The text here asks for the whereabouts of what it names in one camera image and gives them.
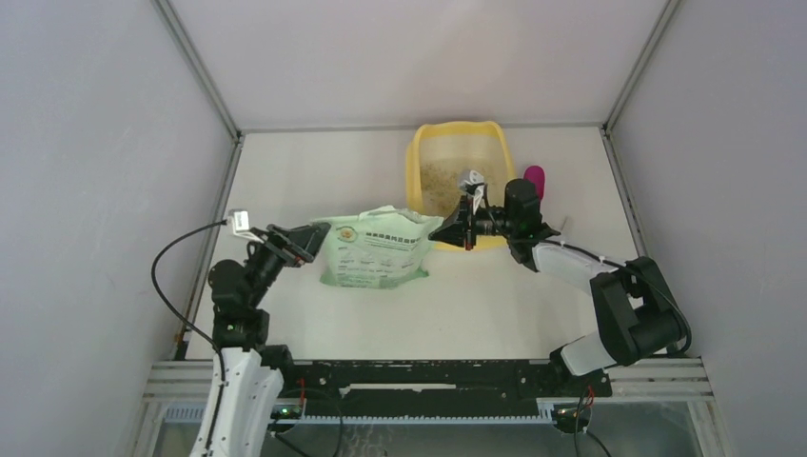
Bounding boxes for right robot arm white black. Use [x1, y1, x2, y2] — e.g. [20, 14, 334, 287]
[428, 178, 692, 396]

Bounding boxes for left black camera cable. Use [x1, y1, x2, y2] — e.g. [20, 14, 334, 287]
[149, 219, 229, 354]

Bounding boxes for scattered clean litter grains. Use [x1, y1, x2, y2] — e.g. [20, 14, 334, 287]
[412, 160, 482, 217]

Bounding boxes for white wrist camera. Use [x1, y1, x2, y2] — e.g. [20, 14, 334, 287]
[458, 169, 487, 213]
[226, 209, 264, 243]

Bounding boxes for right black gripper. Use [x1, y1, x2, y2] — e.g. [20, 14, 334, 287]
[429, 192, 519, 250]

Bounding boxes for pink plastic litter scoop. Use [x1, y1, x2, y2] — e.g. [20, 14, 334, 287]
[523, 165, 546, 200]

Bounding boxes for green cat litter bag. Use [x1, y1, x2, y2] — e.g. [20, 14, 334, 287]
[316, 206, 444, 289]

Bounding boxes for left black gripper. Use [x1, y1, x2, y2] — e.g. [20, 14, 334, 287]
[246, 223, 330, 308]

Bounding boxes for white slotted cable duct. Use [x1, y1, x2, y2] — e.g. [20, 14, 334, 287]
[162, 403, 556, 425]

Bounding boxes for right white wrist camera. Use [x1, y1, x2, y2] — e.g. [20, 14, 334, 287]
[458, 169, 487, 213]

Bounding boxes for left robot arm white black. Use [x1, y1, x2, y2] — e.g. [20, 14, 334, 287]
[190, 222, 331, 456]

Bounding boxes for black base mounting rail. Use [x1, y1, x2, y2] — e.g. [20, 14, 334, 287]
[282, 359, 613, 420]

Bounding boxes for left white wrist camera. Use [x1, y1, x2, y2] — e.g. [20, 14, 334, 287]
[226, 209, 264, 243]

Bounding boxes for yellow plastic litter box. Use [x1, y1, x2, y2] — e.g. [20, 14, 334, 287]
[405, 121, 516, 212]

